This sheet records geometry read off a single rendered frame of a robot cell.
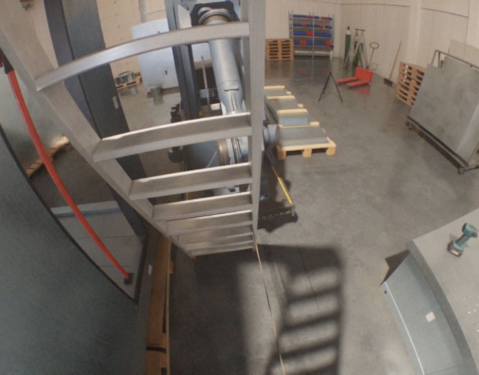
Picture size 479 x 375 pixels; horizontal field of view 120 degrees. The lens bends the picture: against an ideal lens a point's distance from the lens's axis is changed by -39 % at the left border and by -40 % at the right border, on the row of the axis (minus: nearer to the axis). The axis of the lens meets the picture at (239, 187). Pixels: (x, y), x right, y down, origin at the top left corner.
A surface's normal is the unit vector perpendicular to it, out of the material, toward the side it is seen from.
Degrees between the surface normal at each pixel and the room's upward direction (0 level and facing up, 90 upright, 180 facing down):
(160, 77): 90
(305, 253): 0
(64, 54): 90
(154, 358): 0
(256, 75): 114
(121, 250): 0
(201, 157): 90
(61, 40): 90
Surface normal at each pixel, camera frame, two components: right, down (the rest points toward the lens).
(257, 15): 0.15, 0.90
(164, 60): 0.09, 0.66
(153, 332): -0.07, -0.75
